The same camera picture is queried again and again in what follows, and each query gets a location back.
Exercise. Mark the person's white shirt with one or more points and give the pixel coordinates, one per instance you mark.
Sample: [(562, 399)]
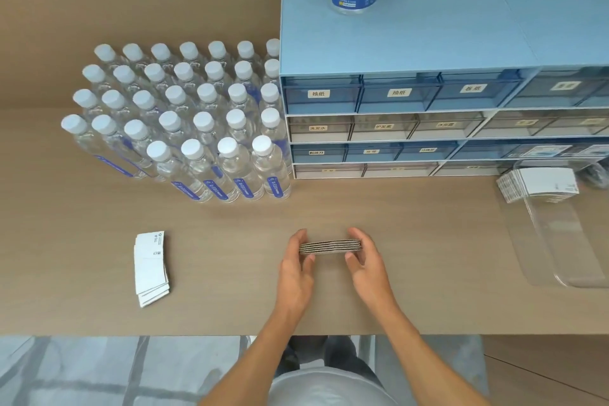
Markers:
[(328, 389)]

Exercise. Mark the person's right forearm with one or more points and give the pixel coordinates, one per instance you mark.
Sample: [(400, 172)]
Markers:
[(418, 358)]

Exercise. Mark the person's dark trousers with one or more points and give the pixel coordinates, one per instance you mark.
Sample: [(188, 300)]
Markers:
[(333, 353)]

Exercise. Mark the clear plastic tray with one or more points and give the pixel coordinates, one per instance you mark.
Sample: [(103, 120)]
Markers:
[(556, 234)]

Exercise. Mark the person's left hand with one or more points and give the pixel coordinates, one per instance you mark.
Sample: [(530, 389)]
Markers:
[(294, 282)]

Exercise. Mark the person's left thumb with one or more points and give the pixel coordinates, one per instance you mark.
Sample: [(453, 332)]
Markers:
[(308, 265)]

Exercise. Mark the stack of cardboard sleeves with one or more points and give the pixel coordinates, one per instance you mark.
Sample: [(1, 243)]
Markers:
[(330, 246)]

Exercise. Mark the person's right thumb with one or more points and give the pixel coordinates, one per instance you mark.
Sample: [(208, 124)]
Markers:
[(352, 264)]

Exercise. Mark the wide blue drawer cabinet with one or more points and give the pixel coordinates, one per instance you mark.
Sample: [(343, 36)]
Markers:
[(404, 30)]

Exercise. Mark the person's right hand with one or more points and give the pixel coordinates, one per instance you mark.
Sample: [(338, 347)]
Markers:
[(371, 277)]

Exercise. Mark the fanned white paper sleeves bundle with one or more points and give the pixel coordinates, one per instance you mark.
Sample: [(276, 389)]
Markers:
[(542, 182)]

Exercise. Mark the person's left forearm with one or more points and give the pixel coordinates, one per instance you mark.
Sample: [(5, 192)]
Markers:
[(257, 363)]

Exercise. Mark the pile of white paper sleeves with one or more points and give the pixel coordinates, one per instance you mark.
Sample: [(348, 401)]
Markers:
[(151, 270)]

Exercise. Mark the group of clear water bottles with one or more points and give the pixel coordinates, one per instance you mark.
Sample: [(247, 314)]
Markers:
[(190, 134)]

